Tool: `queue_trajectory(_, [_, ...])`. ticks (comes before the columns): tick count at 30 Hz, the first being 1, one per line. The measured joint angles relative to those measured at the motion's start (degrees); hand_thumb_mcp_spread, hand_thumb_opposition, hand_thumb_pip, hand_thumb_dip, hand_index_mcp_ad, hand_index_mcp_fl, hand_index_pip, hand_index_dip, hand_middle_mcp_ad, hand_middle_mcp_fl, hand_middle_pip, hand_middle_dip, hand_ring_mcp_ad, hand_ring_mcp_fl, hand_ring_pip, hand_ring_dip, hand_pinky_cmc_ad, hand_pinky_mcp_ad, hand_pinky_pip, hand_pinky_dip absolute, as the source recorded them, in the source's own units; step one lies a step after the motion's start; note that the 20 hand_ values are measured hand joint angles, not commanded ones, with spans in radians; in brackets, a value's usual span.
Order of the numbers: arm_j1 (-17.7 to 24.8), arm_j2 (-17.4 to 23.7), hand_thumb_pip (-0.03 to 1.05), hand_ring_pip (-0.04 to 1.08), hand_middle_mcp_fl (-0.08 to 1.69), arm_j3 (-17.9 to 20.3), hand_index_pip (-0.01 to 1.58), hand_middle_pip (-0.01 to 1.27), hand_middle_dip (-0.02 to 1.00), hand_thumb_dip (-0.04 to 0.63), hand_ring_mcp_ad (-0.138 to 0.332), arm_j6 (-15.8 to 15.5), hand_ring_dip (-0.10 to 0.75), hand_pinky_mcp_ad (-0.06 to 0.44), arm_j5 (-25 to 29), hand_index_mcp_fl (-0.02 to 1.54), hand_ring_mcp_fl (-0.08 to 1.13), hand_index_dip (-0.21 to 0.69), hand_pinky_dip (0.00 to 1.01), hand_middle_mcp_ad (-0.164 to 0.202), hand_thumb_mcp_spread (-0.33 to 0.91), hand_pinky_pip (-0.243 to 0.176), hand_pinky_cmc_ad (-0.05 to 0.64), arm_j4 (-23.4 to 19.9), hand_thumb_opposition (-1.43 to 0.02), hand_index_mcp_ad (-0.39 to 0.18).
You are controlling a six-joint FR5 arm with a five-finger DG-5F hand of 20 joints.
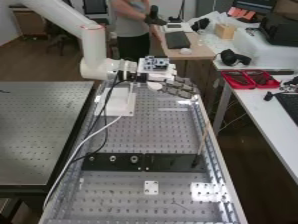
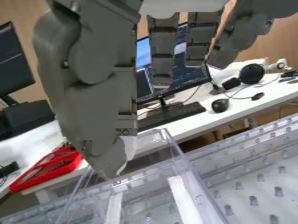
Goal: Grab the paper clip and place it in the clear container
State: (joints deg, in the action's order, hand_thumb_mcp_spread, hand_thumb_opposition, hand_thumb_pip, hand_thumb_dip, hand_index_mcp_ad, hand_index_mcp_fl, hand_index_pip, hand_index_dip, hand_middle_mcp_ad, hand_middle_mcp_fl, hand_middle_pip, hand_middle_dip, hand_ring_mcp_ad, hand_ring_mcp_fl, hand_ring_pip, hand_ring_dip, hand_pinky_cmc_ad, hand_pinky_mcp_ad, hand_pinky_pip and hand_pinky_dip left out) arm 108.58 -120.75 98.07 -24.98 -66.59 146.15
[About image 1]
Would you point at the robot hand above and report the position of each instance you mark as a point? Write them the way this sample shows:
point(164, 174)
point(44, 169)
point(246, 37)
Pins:
point(154, 71)

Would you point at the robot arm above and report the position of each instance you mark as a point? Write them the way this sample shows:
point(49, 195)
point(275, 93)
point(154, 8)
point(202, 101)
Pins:
point(93, 43)

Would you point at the white mouse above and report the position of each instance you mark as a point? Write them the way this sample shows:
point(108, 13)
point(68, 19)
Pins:
point(185, 51)

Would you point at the black keyboard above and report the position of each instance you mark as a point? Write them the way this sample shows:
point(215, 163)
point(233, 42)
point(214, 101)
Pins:
point(177, 39)
point(290, 106)

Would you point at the wooden desk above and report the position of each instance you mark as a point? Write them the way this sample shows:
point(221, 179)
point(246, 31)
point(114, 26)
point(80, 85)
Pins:
point(201, 51)

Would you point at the person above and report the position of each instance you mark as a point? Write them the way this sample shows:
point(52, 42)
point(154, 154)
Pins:
point(130, 30)

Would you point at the black headphones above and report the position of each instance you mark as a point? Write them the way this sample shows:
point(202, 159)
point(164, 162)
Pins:
point(233, 57)

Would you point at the red tray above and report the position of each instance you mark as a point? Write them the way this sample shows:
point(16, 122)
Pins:
point(238, 80)
point(263, 78)

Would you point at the wooden box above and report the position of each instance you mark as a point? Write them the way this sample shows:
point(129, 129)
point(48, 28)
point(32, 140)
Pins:
point(225, 31)

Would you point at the thin stick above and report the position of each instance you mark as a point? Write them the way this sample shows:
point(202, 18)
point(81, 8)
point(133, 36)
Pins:
point(201, 143)

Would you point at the black plate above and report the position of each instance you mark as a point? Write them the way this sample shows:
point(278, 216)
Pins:
point(168, 163)

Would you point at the black case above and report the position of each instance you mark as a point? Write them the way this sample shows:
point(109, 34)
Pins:
point(281, 30)

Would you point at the white desk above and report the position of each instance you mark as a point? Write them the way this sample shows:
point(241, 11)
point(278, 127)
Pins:
point(270, 130)

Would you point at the small white block with screws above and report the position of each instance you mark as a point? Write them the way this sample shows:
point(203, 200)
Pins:
point(150, 187)

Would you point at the clear box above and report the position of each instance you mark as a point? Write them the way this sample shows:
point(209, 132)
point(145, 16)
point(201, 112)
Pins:
point(133, 206)

